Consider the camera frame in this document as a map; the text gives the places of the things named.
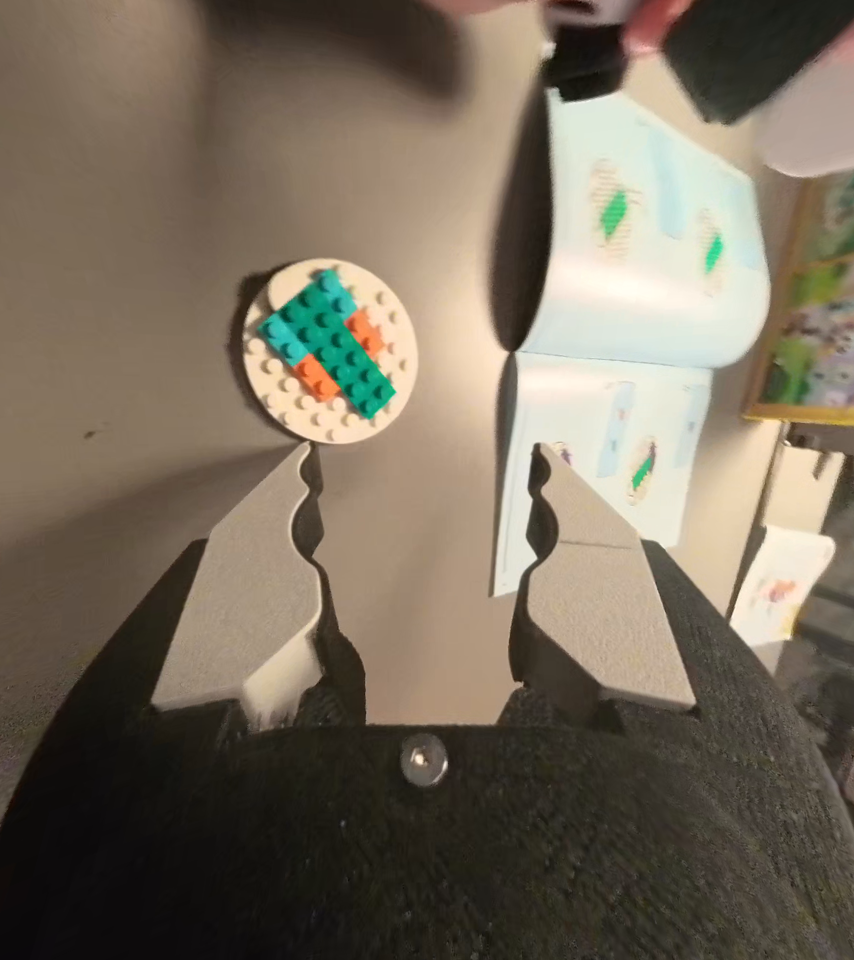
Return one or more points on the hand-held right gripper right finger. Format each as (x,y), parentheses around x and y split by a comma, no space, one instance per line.
(607,615)

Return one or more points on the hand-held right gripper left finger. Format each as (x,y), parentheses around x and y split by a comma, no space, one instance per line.
(246,600)

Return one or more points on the lego instruction booklet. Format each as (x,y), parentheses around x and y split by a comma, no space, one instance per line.
(659,300)

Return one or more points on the round white lego model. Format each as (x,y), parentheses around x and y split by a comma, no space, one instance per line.
(329,345)

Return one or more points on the colourful lego box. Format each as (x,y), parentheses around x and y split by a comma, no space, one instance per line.
(839,322)

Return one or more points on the person's left hand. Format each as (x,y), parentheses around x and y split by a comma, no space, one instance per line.
(652,19)

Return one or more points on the white leaflet with orange print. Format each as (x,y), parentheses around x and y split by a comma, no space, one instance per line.
(779,585)

